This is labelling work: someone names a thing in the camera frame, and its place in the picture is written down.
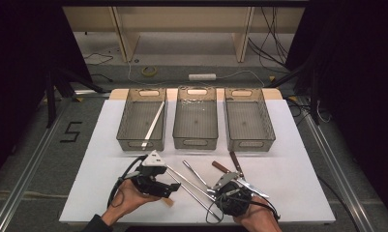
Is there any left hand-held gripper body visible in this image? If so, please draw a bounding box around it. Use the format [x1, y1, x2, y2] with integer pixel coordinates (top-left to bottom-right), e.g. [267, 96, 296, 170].
[132, 150, 170, 197]

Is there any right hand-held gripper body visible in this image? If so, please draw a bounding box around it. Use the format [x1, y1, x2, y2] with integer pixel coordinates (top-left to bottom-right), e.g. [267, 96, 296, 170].
[212, 171, 254, 218]

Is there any metal chopstick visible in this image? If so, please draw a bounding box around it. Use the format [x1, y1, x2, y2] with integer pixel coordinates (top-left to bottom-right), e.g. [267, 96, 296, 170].
[166, 170, 223, 222]
[166, 164, 217, 198]

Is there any metal spoon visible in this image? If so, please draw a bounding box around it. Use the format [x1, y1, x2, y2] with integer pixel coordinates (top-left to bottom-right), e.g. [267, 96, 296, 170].
[182, 159, 216, 194]

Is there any white chopstick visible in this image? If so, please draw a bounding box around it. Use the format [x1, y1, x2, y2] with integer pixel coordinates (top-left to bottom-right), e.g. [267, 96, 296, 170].
[142, 101, 166, 151]

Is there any clear grey plastic bin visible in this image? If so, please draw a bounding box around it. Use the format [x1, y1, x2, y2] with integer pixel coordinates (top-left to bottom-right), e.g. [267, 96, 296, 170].
[224, 87, 277, 153]
[115, 87, 168, 153]
[172, 86, 220, 151]

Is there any person's right hand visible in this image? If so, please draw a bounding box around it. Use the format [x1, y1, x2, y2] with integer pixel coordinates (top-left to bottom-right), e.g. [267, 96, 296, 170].
[232, 196, 283, 232]

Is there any person's left hand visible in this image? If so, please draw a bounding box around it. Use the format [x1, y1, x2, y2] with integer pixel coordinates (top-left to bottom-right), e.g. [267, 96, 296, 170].
[102, 179, 163, 226]

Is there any white table cover sheet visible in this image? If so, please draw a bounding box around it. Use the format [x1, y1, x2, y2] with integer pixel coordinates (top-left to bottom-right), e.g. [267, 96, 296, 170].
[58, 98, 337, 225]

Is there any yellow tape roll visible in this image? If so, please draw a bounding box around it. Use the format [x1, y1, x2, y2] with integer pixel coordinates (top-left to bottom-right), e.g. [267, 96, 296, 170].
[140, 66, 158, 77]

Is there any white power strip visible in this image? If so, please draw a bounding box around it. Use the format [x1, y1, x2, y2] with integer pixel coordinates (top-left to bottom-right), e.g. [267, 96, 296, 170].
[188, 72, 218, 81]

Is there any black metal stand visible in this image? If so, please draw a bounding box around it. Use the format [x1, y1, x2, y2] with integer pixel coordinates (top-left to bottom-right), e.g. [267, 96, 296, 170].
[45, 66, 105, 129]
[267, 61, 321, 125]

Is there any beige wooden shelf unit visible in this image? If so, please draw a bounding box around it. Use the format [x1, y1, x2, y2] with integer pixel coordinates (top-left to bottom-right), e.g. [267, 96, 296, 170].
[62, 6, 306, 64]

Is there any dark curtain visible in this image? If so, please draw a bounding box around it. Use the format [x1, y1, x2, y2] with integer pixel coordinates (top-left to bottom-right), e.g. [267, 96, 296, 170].
[285, 0, 388, 223]
[0, 0, 93, 188]

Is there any left hand-held gripper cable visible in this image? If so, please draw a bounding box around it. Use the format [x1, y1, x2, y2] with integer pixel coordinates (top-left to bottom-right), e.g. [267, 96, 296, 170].
[106, 155, 147, 209]

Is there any aluminium floor rail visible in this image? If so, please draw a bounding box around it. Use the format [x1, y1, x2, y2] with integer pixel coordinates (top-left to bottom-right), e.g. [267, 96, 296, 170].
[0, 96, 71, 232]
[302, 110, 376, 232]

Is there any short aluminium rail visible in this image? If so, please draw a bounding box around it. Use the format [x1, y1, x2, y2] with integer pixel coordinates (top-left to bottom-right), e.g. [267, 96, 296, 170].
[73, 89, 113, 97]

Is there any thin black floor cable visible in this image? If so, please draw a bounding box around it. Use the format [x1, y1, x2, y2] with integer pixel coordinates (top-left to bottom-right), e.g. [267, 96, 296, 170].
[83, 52, 114, 67]

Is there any black cable bundle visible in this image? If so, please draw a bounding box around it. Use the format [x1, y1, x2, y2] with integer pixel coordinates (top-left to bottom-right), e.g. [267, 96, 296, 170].
[247, 7, 291, 74]

